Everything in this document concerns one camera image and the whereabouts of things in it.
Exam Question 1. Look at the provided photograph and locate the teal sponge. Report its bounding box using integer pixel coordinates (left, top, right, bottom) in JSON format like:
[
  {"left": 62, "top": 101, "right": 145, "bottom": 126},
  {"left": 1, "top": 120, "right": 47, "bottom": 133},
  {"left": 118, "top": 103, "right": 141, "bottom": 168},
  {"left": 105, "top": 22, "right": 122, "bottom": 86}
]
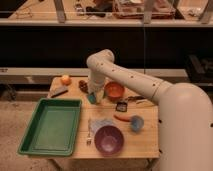
[{"left": 87, "top": 93, "right": 96, "bottom": 104}]

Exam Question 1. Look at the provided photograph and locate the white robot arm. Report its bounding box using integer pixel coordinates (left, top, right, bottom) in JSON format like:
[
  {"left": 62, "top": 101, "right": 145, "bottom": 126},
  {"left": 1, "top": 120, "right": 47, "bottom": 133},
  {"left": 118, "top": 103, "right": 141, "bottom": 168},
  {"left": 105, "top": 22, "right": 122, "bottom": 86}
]
[{"left": 87, "top": 49, "right": 213, "bottom": 171}]

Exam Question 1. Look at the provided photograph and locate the blue small cup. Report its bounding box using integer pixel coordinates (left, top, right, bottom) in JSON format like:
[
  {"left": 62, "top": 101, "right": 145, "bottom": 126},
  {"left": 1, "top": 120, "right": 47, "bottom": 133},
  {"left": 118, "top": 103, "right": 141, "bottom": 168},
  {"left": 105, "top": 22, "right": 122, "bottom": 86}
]
[{"left": 130, "top": 115, "right": 144, "bottom": 132}]

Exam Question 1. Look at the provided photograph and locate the orange bowl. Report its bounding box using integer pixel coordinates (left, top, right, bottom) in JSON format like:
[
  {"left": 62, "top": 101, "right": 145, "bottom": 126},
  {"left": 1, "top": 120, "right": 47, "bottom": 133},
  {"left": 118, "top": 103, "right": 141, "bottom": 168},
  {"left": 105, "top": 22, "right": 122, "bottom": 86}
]
[{"left": 104, "top": 82, "right": 125, "bottom": 101}]

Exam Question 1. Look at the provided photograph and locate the orange fruit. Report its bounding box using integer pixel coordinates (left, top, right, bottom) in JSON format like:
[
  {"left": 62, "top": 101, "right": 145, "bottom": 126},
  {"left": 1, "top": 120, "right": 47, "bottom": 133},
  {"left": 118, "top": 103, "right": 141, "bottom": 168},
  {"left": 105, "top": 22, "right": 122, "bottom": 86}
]
[{"left": 60, "top": 75, "right": 71, "bottom": 85}]

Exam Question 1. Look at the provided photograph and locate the black small container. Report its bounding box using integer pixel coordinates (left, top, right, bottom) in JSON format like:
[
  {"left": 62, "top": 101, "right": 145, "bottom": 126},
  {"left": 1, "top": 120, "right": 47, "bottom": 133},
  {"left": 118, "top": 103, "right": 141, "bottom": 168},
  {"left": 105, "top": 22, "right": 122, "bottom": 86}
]
[{"left": 116, "top": 102, "right": 128, "bottom": 112}]

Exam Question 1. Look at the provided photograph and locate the white cloth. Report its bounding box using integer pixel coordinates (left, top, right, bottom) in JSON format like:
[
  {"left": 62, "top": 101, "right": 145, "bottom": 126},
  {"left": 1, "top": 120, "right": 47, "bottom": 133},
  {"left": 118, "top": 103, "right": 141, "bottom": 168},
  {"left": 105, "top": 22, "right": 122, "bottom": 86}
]
[{"left": 89, "top": 119, "right": 115, "bottom": 135}]

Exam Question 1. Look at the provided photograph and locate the orange carrot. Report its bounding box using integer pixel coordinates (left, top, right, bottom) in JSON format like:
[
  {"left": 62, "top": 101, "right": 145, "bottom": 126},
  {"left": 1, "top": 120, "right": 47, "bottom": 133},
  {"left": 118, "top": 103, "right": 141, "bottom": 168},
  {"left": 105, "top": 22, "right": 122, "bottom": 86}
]
[{"left": 114, "top": 114, "right": 131, "bottom": 122}]

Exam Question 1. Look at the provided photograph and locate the yellow banana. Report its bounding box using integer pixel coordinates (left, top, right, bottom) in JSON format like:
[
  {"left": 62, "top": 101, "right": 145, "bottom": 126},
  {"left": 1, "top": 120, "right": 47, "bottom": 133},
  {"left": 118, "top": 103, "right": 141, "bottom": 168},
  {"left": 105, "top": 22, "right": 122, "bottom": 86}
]
[{"left": 136, "top": 100, "right": 155, "bottom": 107}]

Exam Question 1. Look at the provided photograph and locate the wooden table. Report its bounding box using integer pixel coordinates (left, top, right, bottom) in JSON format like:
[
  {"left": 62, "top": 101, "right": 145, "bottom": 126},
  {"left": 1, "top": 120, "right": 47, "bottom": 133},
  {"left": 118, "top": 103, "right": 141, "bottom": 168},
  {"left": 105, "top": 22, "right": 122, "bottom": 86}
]
[{"left": 46, "top": 76, "right": 161, "bottom": 160}]

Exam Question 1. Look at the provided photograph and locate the metal fork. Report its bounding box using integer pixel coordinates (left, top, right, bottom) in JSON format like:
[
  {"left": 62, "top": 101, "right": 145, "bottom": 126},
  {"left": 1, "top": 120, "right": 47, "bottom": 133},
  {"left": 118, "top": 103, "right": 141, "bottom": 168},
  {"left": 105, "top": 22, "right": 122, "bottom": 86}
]
[{"left": 86, "top": 119, "right": 92, "bottom": 145}]

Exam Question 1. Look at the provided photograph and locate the purple bowl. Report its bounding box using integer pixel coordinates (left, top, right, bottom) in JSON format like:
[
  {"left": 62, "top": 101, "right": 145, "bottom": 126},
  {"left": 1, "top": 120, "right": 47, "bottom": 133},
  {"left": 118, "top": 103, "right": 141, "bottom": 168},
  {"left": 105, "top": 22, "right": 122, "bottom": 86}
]
[{"left": 94, "top": 125, "right": 124, "bottom": 156}]

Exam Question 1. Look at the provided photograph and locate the green plastic tray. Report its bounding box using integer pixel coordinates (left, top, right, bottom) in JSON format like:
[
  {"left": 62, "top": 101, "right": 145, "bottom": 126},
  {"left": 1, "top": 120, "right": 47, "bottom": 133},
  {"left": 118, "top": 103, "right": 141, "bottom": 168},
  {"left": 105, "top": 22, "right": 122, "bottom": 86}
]
[{"left": 18, "top": 98, "right": 82, "bottom": 156}]

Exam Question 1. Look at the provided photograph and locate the black handled knife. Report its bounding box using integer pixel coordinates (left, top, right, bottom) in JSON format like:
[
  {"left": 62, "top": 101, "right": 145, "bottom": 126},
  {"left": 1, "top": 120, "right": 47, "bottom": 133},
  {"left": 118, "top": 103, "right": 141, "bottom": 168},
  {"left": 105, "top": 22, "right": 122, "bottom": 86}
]
[{"left": 126, "top": 96, "right": 145, "bottom": 102}]

